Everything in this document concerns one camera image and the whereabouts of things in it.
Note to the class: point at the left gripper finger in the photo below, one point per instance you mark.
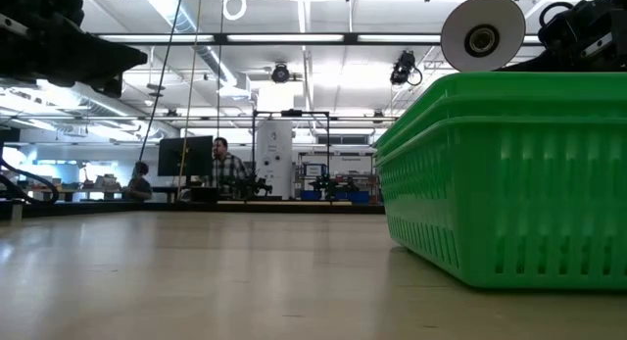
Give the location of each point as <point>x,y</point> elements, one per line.
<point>125,61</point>

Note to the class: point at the black background robot arm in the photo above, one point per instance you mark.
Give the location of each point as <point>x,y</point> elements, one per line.
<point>335,185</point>
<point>252,185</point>

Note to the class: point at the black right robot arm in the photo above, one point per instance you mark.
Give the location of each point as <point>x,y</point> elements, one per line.
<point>602,21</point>

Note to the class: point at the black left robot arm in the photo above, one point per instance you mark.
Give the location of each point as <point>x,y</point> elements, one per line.
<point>29,41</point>

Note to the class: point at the red desk lamp white shade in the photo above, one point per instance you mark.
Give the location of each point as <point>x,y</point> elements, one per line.
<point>482,34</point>

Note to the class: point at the black overhead light beam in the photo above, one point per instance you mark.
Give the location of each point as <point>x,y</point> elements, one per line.
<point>220,38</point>

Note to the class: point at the black computer monitor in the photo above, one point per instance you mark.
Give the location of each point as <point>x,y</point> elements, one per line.
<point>188,156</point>

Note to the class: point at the person in dark top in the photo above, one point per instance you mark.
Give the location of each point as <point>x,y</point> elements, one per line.
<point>139,183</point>

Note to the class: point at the person in plaid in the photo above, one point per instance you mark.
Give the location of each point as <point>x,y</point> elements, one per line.
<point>227,168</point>

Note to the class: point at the white cabinet machine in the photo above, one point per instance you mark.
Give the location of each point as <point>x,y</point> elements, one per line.
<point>274,154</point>

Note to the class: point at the blue storage bins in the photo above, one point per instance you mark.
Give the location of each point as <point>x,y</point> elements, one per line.
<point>360,197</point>

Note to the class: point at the black metal frame stand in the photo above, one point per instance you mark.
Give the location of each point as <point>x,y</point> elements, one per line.
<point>255,144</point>

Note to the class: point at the black hanging camera device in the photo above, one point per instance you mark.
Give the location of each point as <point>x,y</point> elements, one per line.
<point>402,68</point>

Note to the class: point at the black ceiling dome camera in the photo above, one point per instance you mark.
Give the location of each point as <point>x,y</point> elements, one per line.
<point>280,73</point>

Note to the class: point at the white wall sign board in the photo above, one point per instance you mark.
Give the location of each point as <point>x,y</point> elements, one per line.
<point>350,164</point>

